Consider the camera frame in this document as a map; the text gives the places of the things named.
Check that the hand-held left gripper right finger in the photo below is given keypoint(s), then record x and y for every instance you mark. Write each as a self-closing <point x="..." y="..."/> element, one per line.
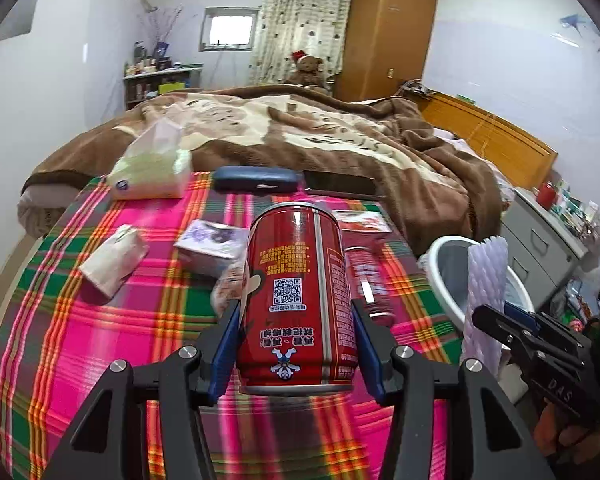
<point x="367" y="355"/>

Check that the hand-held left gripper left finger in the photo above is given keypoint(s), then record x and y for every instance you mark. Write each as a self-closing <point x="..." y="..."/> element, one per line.
<point x="225" y="355"/>

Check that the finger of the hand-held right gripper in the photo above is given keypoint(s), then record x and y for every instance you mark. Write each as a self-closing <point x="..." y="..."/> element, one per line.
<point x="520" y="311"/>
<point x="500" y="327"/>

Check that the white foam fruit net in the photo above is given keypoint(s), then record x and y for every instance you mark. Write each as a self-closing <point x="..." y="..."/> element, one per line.
<point x="485" y="280"/>

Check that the white round waste bin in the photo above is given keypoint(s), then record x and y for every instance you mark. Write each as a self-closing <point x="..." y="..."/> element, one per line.
<point x="450" y="270"/>

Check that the red drink can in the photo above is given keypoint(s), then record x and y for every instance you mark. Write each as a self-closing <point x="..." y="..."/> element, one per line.
<point x="295" y="285"/>

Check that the white paper package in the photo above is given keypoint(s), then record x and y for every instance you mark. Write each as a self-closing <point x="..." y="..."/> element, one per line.
<point x="112" y="265"/>

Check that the person's right hand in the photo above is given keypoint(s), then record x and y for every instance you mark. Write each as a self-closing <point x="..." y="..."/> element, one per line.
<point x="552" y="427"/>

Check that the blue patterned bag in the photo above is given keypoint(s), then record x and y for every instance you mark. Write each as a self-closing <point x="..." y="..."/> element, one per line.
<point x="582" y="295"/>

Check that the crumpled clear plastic wrapper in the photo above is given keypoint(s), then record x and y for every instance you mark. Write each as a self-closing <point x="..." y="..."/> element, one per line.
<point x="227" y="285"/>

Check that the grey drawer cabinet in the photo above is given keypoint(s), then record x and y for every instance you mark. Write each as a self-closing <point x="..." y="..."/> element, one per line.
<point x="535" y="240"/>

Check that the red plastic bottle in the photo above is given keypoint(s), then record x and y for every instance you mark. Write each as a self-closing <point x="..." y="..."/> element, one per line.
<point x="370" y="280"/>

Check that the purple white small box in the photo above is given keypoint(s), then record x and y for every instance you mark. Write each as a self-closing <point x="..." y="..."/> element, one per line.
<point x="210" y="245"/>

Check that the pile of small boxes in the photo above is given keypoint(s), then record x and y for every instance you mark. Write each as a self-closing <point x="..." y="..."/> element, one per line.
<point x="577" y="210"/>

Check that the red cup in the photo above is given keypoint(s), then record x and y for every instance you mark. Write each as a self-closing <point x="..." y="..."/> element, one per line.
<point x="546" y="195"/>

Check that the red snack packet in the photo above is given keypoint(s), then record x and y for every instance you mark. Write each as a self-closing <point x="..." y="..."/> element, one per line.
<point x="362" y="221"/>

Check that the black phone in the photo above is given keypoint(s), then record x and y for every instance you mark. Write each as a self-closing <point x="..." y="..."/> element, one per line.
<point x="340" y="182"/>

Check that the dark blue glasses case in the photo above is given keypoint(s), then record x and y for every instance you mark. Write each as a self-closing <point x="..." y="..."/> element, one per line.
<point x="255" y="179"/>

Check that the wooden bed headboard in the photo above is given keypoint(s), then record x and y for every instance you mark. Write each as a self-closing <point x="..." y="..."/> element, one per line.
<point x="490" y="135"/>

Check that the pink white bedding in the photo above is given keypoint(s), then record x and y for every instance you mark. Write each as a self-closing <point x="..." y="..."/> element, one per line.
<point x="455" y="142"/>

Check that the green white tissue pack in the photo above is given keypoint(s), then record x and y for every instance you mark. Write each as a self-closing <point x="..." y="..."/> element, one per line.
<point x="150" y="175"/>

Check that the brown beige blanket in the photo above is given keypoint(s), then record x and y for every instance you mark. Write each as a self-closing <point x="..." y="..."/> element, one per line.
<point x="290" y="125"/>

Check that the brown teddy bear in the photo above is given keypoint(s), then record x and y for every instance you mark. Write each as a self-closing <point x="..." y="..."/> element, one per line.
<point x="307" y="70"/>

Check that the group of bottles on shelf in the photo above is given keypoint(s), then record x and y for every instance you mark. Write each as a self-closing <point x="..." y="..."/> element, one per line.
<point x="147" y="62"/>

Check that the wooden wardrobe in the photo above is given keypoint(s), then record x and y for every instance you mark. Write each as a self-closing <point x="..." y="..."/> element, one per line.
<point x="387" y="35"/>

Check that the small window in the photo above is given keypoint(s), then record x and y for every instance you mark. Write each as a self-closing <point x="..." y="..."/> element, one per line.
<point x="228" y="29"/>

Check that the dried branches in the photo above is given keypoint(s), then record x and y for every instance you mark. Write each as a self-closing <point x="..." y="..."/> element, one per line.
<point x="160" y="25"/>

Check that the patterned curtain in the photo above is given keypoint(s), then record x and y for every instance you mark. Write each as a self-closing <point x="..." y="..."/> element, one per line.
<point x="300" y="25"/>

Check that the white wall shelf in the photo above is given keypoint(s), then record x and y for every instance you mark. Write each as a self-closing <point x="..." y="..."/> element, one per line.
<point x="160" y="80"/>

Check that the blue wall sticker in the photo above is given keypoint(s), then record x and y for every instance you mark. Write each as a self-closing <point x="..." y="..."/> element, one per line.
<point x="572" y="22"/>

